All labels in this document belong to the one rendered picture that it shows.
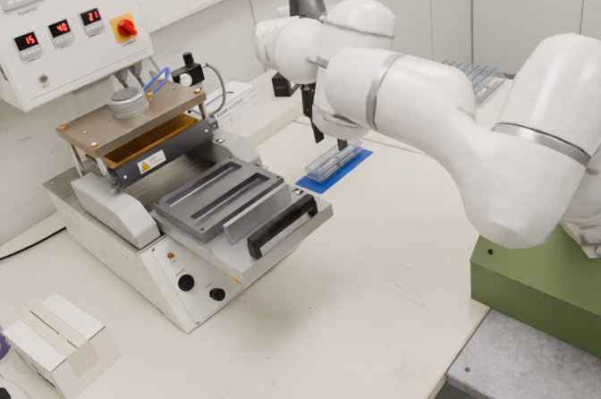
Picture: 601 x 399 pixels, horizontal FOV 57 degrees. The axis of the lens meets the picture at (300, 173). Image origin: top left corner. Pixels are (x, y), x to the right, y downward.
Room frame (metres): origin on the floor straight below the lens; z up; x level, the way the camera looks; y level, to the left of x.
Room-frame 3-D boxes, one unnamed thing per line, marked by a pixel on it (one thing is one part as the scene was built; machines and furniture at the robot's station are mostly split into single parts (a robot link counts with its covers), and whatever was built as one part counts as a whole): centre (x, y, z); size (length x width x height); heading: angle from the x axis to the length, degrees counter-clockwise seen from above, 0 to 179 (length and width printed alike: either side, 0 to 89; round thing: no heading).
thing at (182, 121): (1.12, 0.32, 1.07); 0.22 x 0.17 x 0.10; 129
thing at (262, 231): (0.77, 0.05, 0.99); 0.15 x 0.02 x 0.04; 129
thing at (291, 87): (1.75, -0.02, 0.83); 0.09 x 0.06 x 0.07; 151
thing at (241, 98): (1.65, 0.20, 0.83); 0.23 x 0.12 x 0.07; 136
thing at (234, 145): (1.14, 0.17, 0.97); 0.26 x 0.05 x 0.07; 39
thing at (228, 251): (0.87, 0.13, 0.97); 0.30 x 0.22 x 0.08; 39
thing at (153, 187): (1.14, 0.35, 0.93); 0.46 x 0.35 x 0.01; 39
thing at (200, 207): (0.91, 0.16, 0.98); 0.20 x 0.17 x 0.03; 129
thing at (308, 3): (1.24, -0.09, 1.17); 0.18 x 0.10 x 0.13; 173
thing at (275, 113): (1.78, 0.03, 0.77); 0.84 x 0.30 x 0.04; 133
